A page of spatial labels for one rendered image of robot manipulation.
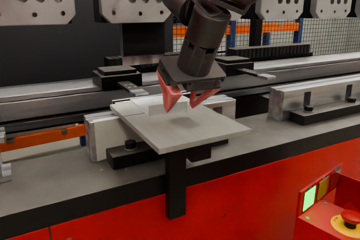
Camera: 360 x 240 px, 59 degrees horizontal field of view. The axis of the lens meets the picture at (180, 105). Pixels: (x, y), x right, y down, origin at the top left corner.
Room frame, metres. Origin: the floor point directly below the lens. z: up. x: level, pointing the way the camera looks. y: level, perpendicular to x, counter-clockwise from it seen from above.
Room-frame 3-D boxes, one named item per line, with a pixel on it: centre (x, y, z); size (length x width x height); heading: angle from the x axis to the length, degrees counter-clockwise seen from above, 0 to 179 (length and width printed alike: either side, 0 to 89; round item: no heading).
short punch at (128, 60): (0.73, 0.08, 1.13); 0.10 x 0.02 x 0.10; 118
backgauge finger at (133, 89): (0.87, 0.15, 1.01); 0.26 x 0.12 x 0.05; 28
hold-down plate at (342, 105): (0.97, -0.48, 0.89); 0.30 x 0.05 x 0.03; 118
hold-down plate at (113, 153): (0.70, 0.02, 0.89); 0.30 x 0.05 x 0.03; 118
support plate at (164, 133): (0.60, 0.01, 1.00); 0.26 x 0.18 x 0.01; 28
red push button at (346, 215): (0.55, -0.35, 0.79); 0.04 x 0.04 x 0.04
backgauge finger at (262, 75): (1.07, -0.22, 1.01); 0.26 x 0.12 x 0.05; 28
